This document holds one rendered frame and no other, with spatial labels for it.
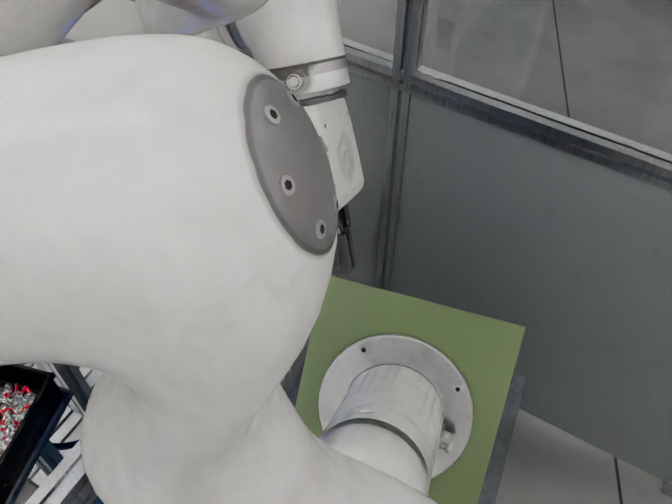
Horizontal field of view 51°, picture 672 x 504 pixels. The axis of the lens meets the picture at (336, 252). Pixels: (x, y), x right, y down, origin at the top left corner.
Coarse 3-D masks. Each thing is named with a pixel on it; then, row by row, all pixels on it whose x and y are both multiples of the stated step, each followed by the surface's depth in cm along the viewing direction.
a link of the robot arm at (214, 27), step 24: (144, 0) 53; (168, 0) 40; (192, 0) 41; (216, 0) 43; (240, 0) 45; (264, 0) 48; (144, 24) 56; (168, 24) 52; (192, 24) 50; (216, 24) 50; (240, 48) 64
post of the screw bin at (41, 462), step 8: (48, 440) 120; (48, 448) 120; (56, 448) 123; (40, 456) 118; (48, 456) 121; (56, 456) 124; (40, 464) 123; (48, 464) 121; (56, 464) 124; (48, 472) 126
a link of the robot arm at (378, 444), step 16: (336, 432) 66; (352, 432) 64; (368, 432) 64; (384, 432) 65; (400, 432) 67; (336, 448) 62; (352, 448) 62; (368, 448) 62; (384, 448) 63; (400, 448) 64; (416, 448) 66; (368, 464) 61; (384, 464) 61; (400, 464) 62; (416, 464) 64; (400, 480) 61; (416, 480) 62
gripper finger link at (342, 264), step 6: (342, 234) 68; (342, 240) 68; (336, 246) 68; (342, 246) 68; (336, 252) 68; (342, 252) 69; (348, 252) 69; (336, 258) 68; (342, 258) 69; (348, 258) 69; (336, 264) 68; (342, 264) 69; (348, 264) 69; (336, 270) 69; (342, 270) 69; (348, 270) 69
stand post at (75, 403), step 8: (40, 368) 170; (48, 368) 165; (56, 368) 161; (64, 368) 164; (72, 368) 166; (56, 376) 167; (64, 376) 165; (72, 376) 170; (80, 376) 171; (64, 384) 168; (72, 384) 169; (80, 384) 172; (80, 392) 174; (88, 392) 177; (72, 400) 177; (80, 400) 175; (72, 408) 184; (80, 408) 179
